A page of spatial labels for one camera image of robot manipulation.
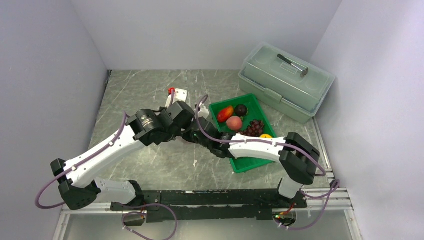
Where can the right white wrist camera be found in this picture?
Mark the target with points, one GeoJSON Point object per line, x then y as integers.
{"type": "Point", "coordinates": [202, 111]}

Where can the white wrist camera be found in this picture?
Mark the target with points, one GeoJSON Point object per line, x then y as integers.
{"type": "Point", "coordinates": [176, 94]}
{"type": "Point", "coordinates": [202, 111]}

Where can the aluminium frame rail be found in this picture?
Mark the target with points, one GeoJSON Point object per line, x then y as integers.
{"type": "Point", "coordinates": [330, 208]}

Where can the dark purple mangosteen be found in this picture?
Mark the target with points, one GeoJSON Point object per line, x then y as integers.
{"type": "Point", "coordinates": [241, 110]}

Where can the yellow orange fruit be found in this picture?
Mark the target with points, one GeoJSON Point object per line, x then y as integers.
{"type": "Point", "coordinates": [267, 136]}

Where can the pink peach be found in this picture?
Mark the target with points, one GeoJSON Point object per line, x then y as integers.
{"type": "Point", "coordinates": [234, 123]}

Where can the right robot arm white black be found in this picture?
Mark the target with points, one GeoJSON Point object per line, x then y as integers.
{"type": "Point", "coordinates": [297, 156]}

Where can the red mango fruit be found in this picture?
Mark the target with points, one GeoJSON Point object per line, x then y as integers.
{"type": "Point", "coordinates": [225, 114]}

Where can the purple grape bunch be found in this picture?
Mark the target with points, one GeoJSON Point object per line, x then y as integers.
{"type": "Point", "coordinates": [254, 129]}

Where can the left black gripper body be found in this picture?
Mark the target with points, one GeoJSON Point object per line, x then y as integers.
{"type": "Point", "coordinates": [172, 134]}

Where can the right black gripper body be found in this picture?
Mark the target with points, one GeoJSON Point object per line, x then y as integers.
{"type": "Point", "coordinates": [189, 135]}

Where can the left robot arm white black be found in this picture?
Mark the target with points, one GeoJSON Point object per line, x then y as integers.
{"type": "Point", "coordinates": [79, 183]}

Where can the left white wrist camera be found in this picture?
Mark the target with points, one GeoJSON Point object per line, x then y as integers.
{"type": "Point", "coordinates": [176, 94]}

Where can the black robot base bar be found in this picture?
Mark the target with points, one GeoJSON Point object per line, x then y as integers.
{"type": "Point", "coordinates": [169, 205]}

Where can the pale green lidded storage box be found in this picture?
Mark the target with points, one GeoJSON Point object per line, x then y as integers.
{"type": "Point", "coordinates": [284, 82]}

